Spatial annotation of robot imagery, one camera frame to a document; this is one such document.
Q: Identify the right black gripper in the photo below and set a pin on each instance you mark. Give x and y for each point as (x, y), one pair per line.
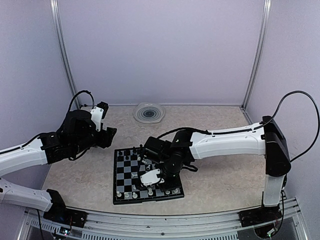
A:
(175, 183)

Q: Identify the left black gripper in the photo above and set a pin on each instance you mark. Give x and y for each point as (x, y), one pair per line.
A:
(107, 136)

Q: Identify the black white chess board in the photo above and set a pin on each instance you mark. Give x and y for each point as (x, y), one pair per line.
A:
(137, 180)

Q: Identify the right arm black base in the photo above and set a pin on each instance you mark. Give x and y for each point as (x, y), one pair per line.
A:
(259, 215)

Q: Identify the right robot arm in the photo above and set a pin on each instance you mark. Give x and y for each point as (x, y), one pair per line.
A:
(190, 144)

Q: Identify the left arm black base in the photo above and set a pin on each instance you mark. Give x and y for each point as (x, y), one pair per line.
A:
(59, 213)

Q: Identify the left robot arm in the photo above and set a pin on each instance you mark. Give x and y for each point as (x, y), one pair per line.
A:
(80, 131)

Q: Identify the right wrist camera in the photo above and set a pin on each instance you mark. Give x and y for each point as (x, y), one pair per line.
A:
(151, 178)

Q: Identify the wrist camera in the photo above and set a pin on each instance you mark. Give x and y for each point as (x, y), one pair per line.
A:
(151, 178)
(98, 113)

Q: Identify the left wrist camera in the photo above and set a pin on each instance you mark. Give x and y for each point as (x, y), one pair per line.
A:
(98, 113)

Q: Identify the front aluminium rail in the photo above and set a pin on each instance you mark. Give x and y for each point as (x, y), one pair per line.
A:
(224, 225)

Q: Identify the left aluminium frame post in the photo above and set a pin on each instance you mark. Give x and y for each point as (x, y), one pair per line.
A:
(54, 5)

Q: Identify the aluminium frame post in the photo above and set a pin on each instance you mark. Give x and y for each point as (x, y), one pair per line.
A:
(54, 5)
(258, 54)

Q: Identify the right aluminium frame post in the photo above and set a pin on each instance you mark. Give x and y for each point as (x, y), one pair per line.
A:
(258, 54)

